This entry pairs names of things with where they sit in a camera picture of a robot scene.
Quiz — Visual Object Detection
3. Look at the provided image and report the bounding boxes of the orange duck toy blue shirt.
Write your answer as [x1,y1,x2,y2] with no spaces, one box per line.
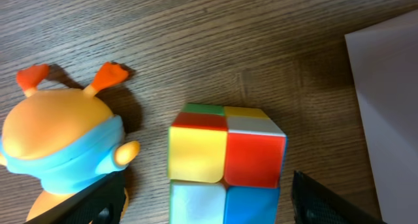
[1,62,140,220]

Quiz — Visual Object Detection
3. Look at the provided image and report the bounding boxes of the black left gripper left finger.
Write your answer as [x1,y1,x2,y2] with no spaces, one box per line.
[25,172,126,224]

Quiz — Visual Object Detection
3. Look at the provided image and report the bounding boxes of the colourful two-by-two puzzle cube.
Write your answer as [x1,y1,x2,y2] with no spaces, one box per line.
[167,103,287,224]

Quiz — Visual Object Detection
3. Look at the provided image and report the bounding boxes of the white square cardboard box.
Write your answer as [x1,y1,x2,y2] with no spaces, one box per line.
[345,11,417,223]

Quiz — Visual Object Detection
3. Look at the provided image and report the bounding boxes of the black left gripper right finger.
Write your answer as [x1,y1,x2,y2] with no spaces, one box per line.
[291,170,386,224]

